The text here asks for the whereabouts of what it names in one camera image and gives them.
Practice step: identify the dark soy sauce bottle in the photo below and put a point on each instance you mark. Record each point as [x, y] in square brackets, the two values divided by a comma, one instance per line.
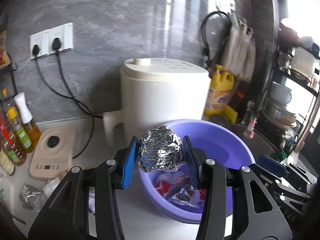
[6, 164]

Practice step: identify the red paper carton piece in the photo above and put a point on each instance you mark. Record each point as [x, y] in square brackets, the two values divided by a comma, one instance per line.
[168, 183]

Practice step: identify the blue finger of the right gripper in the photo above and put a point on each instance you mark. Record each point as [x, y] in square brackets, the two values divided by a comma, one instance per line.
[272, 166]

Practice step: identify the aluminium foil ball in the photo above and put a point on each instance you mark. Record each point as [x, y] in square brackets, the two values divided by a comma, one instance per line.
[160, 150]

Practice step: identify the black dish rack right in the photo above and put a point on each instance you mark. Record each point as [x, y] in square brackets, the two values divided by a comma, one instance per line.
[292, 96]

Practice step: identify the brown crumpled paper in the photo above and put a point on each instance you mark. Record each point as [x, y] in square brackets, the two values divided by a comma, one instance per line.
[62, 174]

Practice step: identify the black metal shelf rack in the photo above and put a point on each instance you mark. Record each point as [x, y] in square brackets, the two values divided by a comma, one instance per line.
[9, 68]

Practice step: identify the hanging cloth bags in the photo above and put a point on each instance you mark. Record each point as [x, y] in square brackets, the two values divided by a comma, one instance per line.
[239, 52]

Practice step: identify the white tray with packet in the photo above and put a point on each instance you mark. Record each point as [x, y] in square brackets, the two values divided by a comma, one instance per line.
[7, 194]

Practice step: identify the purple plastic bucket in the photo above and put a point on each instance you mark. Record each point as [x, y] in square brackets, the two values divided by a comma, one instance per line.
[223, 149]

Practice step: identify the yellow snack packet on shelf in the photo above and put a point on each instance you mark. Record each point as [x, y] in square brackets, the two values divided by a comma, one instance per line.
[4, 59]

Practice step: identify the yellow sponge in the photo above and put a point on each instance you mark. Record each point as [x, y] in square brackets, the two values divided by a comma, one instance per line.
[230, 114]

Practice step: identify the silver crumpled foil wrapper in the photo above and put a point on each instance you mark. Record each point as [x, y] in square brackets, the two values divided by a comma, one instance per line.
[32, 198]

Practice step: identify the cream air fryer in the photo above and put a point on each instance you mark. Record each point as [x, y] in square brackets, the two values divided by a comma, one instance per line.
[155, 91]

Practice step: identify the gold cap clear bottle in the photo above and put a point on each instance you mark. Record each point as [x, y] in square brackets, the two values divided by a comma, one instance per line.
[7, 100]

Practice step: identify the yellow cap green label bottle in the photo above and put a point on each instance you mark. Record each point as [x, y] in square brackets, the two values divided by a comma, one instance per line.
[17, 126]

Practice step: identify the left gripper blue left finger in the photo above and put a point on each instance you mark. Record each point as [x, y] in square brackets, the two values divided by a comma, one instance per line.
[129, 162]

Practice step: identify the silver snack wrapper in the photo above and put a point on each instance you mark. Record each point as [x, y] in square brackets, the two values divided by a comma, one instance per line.
[189, 196]

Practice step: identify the red cap oil bottle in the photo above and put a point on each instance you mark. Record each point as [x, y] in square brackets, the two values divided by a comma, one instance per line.
[11, 143]

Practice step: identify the yellow detergent bottle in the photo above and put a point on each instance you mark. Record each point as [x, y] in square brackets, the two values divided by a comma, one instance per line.
[221, 84]

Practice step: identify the white top oil sprayer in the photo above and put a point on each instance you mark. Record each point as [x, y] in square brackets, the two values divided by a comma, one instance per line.
[27, 118]

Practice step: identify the white crumpled plastic bag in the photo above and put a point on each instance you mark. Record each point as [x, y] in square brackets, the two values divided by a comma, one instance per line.
[51, 185]

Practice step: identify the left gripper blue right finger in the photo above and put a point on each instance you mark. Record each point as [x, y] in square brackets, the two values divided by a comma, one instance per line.
[193, 162]

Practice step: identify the white double wall socket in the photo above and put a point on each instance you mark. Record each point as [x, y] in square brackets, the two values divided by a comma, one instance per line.
[45, 39]

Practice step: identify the beige induction cooker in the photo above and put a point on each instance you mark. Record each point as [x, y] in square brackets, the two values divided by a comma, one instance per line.
[53, 153]

